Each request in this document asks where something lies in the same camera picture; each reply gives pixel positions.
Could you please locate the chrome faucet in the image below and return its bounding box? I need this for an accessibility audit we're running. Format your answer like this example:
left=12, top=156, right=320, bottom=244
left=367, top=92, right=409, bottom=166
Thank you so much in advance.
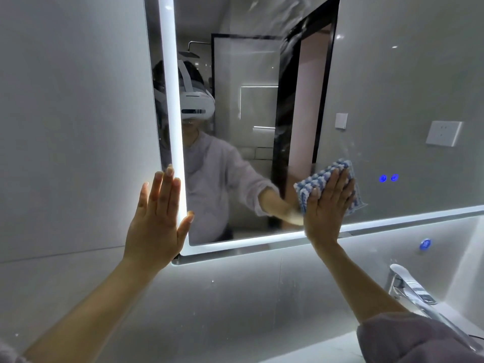
left=384, top=264, right=484, bottom=353

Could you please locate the person's right hand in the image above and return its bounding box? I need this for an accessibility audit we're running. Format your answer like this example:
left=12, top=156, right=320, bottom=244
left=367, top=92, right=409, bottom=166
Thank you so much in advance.
left=303, top=168, right=356, bottom=248

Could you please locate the grey sweater sleeve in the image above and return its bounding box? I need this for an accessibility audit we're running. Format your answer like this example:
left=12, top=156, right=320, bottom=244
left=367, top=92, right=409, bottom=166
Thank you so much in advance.
left=357, top=312, right=484, bottom=363

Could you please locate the illuminated wall mirror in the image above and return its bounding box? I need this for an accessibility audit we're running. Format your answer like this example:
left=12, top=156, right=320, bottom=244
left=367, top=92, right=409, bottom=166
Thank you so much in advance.
left=143, top=0, right=484, bottom=266

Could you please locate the person's left hand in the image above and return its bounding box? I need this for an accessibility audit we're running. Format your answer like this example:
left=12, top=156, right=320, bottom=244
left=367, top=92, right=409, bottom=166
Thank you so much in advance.
left=123, top=165, right=195, bottom=273

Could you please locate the blue white checkered cloth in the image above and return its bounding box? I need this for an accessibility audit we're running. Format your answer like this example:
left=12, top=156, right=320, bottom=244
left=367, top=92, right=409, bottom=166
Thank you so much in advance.
left=294, top=159, right=368, bottom=216

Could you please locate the person's left forearm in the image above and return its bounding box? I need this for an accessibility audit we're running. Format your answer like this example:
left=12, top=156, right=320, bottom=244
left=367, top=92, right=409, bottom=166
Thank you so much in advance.
left=22, top=257, right=169, bottom=363

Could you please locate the person's right forearm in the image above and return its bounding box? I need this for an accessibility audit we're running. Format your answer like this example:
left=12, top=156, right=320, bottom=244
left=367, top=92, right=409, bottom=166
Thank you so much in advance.
left=314, top=239, right=421, bottom=325

